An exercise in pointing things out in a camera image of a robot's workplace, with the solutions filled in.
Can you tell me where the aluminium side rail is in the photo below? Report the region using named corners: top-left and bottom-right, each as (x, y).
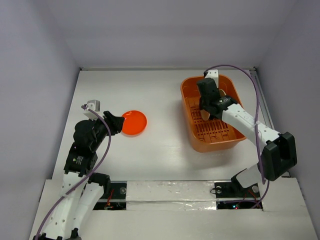
top-left (248, 67), bottom-right (287, 134)

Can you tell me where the orange red plate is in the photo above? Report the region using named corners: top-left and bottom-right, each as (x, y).
top-left (122, 110), bottom-right (148, 137)

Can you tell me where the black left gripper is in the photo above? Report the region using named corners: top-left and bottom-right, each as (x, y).
top-left (91, 110), bottom-right (124, 150)

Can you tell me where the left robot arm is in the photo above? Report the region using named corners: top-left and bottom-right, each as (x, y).
top-left (33, 108), bottom-right (125, 240)

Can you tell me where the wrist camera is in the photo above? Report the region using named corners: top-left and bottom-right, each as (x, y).
top-left (203, 69), bottom-right (219, 86)
top-left (81, 99), bottom-right (101, 120)

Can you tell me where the silver foil tape strip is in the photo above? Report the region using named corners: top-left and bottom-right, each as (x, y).
top-left (125, 180), bottom-right (217, 211)

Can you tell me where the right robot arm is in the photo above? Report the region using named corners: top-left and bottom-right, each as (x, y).
top-left (196, 78), bottom-right (298, 196)

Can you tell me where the cream floral plate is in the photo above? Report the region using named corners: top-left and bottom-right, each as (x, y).
top-left (200, 89), bottom-right (226, 121)

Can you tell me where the orange plastic dish rack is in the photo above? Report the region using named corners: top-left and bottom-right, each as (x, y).
top-left (180, 76), bottom-right (246, 153)

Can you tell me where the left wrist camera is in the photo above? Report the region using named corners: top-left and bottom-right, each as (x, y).
top-left (81, 99), bottom-right (101, 120)

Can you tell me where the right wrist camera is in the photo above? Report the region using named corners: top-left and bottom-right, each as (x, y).
top-left (203, 69), bottom-right (219, 86)

